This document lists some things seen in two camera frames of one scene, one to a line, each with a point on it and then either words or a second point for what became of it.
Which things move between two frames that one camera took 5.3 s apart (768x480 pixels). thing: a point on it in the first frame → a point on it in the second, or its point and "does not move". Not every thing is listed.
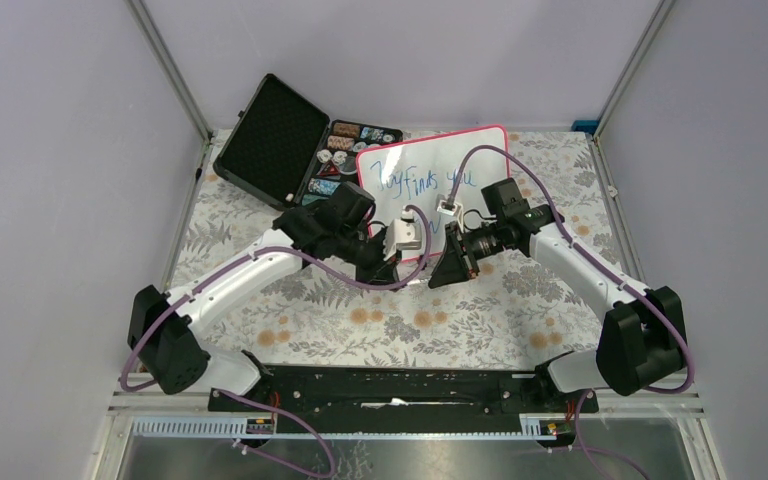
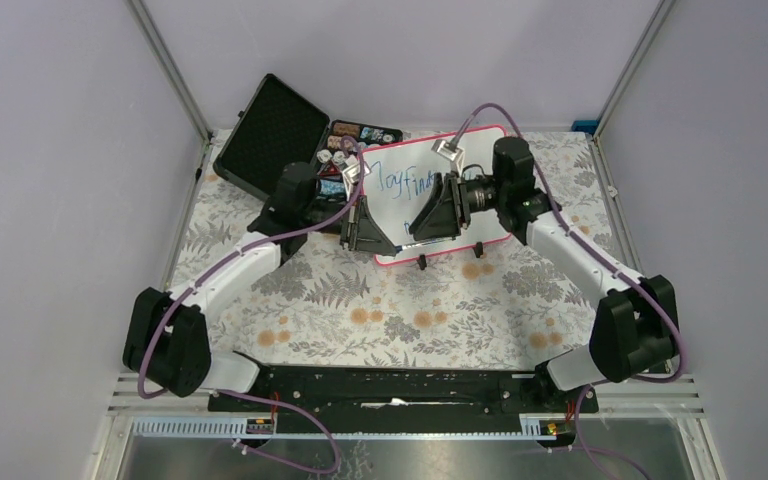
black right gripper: x=454 y=264 → x=446 y=212
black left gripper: x=380 y=271 → x=359 y=232
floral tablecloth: x=525 y=306 does not move
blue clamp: x=586 y=125 does not move
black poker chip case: x=285 y=153 does not move
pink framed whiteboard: x=419 y=172 does not move
